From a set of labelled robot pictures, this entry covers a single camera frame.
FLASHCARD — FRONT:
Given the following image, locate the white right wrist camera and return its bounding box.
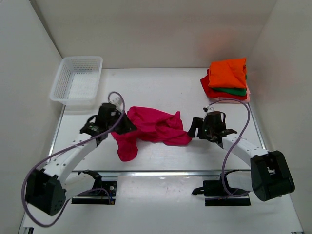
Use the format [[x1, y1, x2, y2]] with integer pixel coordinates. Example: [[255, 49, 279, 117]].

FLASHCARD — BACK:
[[203, 105, 215, 113]]

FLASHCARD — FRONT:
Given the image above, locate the orange folded t shirt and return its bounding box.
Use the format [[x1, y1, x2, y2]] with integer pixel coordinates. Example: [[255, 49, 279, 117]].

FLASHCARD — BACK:
[[208, 57, 247, 89]]

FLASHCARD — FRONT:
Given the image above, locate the white plastic basket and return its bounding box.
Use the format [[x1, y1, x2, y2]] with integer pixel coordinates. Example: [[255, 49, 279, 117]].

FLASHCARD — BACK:
[[49, 56, 103, 106]]

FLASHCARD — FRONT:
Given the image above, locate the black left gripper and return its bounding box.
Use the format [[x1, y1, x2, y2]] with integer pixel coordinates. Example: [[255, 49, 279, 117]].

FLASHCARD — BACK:
[[109, 108, 137, 134]]

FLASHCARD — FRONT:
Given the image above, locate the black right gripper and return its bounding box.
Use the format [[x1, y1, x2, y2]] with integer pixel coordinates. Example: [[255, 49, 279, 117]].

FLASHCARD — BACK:
[[187, 117, 214, 140]]

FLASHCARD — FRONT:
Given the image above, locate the magenta t shirt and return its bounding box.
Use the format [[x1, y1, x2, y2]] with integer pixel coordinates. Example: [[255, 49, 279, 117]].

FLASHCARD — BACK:
[[112, 106, 192, 162]]

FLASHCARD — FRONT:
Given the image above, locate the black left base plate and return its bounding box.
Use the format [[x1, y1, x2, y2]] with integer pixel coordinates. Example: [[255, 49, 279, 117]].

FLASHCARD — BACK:
[[71, 170, 117, 205]]

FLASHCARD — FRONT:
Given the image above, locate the green folded t shirt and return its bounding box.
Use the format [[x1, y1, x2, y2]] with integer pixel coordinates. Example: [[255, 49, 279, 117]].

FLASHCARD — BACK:
[[209, 73, 247, 96]]

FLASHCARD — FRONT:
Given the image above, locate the aluminium rail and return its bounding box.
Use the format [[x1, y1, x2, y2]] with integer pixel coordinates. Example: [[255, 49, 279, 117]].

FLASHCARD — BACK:
[[73, 170, 252, 177]]

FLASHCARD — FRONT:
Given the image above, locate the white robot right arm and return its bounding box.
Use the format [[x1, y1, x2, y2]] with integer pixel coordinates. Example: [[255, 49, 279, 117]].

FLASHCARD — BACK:
[[188, 111, 295, 201]]

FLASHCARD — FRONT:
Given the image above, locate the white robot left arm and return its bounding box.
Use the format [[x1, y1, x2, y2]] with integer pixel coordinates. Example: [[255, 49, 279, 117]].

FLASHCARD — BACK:
[[21, 100, 136, 216]]

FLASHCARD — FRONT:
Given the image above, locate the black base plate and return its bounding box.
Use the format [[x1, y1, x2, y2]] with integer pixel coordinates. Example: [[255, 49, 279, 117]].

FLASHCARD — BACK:
[[191, 171, 251, 207], [71, 170, 117, 205]]

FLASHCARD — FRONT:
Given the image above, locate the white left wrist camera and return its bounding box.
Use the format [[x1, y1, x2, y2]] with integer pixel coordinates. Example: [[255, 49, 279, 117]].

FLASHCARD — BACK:
[[109, 97, 124, 113]]

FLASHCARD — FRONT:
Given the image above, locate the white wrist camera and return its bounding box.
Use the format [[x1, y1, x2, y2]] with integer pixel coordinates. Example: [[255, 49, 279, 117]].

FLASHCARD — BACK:
[[109, 97, 124, 113], [203, 105, 215, 113]]

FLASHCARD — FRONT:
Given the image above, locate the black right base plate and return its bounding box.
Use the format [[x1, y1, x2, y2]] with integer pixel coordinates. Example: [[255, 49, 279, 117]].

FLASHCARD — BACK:
[[191, 171, 251, 207]]

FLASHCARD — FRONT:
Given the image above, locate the pink folded t shirt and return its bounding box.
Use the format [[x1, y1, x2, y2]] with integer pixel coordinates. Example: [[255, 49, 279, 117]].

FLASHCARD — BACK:
[[215, 86, 251, 103]]

